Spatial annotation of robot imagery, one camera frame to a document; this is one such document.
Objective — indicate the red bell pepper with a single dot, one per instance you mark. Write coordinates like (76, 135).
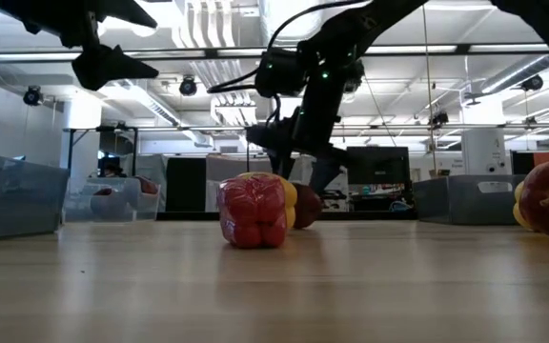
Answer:
(250, 212)

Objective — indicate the clear plastic bin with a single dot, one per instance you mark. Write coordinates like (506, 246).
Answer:
(122, 205)

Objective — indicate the silver ceiling ventilation duct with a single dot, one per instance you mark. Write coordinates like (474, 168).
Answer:
(291, 19)

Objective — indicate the overhead frame bar with lights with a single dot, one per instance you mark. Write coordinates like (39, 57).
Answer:
(210, 53)

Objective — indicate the black computer monitor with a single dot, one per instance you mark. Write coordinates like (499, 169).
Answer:
(378, 164)

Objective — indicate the grey plastic bin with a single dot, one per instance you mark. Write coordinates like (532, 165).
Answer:
(446, 202)
(12, 200)

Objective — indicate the black table edge rail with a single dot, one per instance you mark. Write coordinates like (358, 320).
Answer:
(374, 215)

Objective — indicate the black partition panel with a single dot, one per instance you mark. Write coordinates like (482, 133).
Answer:
(185, 185)

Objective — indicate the white column device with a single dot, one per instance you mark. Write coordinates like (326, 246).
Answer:
(484, 151)

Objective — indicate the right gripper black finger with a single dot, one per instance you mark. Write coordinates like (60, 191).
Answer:
(282, 166)
(327, 174)

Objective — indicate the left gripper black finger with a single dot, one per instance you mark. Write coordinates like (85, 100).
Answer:
(122, 16)
(107, 66)

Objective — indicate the dark red apple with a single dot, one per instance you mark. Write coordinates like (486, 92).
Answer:
(103, 191)
(148, 185)
(308, 206)

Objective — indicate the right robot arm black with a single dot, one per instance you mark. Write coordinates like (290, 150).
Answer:
(351, 28)

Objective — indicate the white partition panel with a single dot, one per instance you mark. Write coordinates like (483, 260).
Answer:
(236, 167)

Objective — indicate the black tabletop clamp stand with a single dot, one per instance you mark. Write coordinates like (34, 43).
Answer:
(335, 196)

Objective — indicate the black ceiling camera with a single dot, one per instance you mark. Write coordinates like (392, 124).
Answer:
(533, 83)
(188, 86)
(440, 118)
(33, 95)

